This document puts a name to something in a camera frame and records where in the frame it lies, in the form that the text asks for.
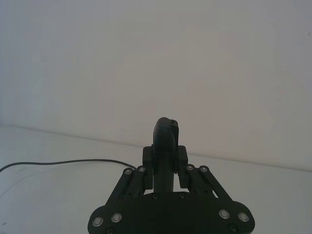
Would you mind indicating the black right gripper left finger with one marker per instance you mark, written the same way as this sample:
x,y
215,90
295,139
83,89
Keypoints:
x,y
162,146

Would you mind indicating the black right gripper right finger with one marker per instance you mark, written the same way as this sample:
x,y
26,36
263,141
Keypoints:
x,y
195,180

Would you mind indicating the white table cloth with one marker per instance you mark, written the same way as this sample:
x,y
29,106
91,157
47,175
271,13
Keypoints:
x,y
48,200

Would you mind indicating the plain pale wall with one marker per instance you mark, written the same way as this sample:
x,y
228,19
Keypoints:
x,y
146,61

